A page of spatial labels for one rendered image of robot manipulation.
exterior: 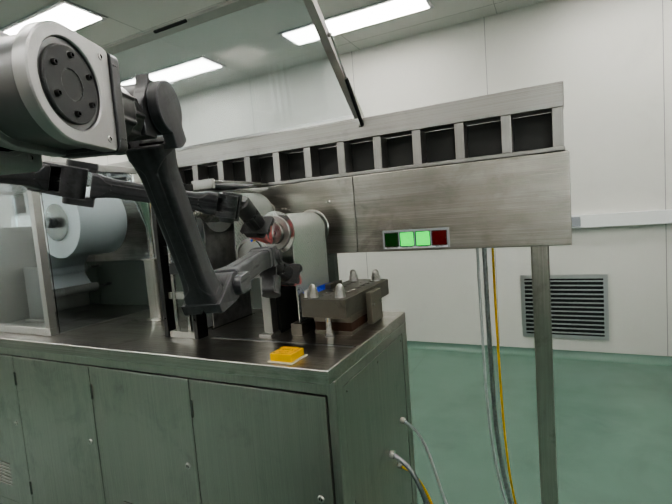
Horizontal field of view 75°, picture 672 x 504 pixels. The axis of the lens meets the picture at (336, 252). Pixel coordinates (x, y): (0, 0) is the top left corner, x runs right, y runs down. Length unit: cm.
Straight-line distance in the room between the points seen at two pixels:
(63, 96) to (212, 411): 112
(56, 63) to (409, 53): 387
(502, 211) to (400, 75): 282
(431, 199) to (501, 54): 260
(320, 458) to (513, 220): 96
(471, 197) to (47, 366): 173
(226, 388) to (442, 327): 298
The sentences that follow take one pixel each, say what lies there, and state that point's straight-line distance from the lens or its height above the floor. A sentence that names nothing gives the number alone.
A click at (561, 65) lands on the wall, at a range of 403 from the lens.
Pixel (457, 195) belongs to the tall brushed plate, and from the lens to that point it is 160.
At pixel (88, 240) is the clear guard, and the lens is 220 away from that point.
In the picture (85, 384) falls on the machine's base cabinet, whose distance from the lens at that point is 193.
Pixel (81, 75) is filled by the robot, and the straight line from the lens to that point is 58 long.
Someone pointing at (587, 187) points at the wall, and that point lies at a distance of 391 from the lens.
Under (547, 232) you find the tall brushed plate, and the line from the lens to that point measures 158.
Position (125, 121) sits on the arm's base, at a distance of 63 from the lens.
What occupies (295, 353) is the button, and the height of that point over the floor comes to 92.
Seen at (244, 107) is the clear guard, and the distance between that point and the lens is 193.
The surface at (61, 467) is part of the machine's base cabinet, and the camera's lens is 224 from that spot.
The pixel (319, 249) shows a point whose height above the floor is 117.
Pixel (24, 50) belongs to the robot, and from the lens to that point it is 52.
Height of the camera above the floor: 129
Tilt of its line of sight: 5 degrees down
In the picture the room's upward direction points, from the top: 4 degrees counter-clockwise
